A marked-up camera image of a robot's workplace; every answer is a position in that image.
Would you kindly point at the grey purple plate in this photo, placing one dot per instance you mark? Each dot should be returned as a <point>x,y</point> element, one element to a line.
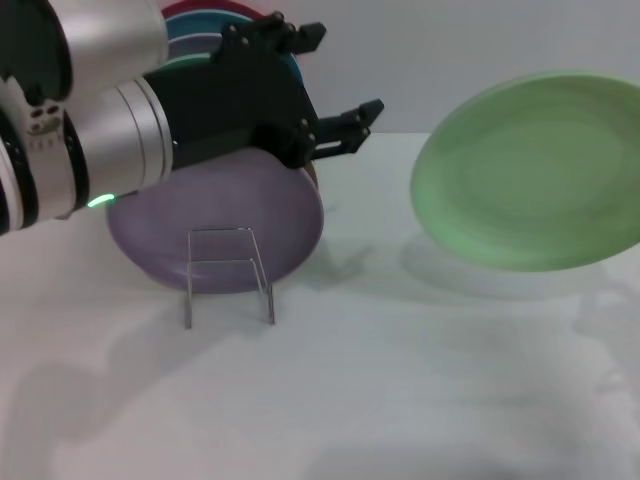
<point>192,46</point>

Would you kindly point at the light green plate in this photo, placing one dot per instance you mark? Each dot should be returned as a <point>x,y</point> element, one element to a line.
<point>530,175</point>

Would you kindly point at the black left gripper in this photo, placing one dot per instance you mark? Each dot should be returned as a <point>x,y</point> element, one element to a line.
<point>240,100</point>

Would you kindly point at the teal blue plate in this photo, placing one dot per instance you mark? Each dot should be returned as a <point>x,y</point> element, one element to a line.
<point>200,25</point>

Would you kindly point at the crimson red plate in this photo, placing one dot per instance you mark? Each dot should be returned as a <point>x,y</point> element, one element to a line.
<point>200,7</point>

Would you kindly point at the lilac plate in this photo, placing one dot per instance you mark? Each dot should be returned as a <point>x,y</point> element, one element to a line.
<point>225,210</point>

